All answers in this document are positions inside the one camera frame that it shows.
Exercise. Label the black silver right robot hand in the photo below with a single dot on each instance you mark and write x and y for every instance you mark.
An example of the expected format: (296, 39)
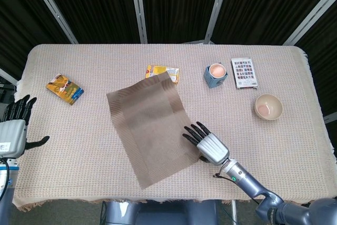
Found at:
(213, 147)

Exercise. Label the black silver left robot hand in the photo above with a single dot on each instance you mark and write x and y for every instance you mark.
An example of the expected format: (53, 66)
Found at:
(11, 135)

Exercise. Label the brown woven placemat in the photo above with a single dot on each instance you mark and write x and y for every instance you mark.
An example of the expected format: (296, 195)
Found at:
(150, 130)

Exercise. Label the beige bowl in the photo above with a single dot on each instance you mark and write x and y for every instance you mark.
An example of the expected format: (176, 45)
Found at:
(268, 106)

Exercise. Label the blue carton sleeve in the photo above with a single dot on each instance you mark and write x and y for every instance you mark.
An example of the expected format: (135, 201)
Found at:
(213, 82)

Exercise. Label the orange and blue packet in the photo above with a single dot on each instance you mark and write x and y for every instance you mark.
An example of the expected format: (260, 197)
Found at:
(65, 90)

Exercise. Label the white table leg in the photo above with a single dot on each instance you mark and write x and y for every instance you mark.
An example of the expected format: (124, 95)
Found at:
(233, 214)

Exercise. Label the beige woven tablecloth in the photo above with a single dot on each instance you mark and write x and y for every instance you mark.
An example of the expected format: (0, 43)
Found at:
(79, 156)

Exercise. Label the pink cup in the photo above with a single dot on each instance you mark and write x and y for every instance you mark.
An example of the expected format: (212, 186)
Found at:
(217, 70)

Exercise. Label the white box with picture grid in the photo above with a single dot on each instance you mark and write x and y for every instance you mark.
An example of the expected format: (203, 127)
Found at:
(245, 73)

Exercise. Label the grey robot torso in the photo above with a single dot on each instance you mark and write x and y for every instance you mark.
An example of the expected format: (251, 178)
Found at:
(158, 214)

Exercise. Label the yellow snack box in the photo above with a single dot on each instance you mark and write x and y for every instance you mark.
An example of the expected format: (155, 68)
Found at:
(158, 69)

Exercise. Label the dark curtain panel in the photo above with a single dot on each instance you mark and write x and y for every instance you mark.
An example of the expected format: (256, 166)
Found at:
(97, 6)
(21, 11)
(323, 64)
(179, 6)
(263, 3)

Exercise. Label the grey partition post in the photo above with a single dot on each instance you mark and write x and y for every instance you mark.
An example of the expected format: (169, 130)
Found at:
(139, 11)
(310, 17)
(216, 9)
(52, 9)
(8, 76)

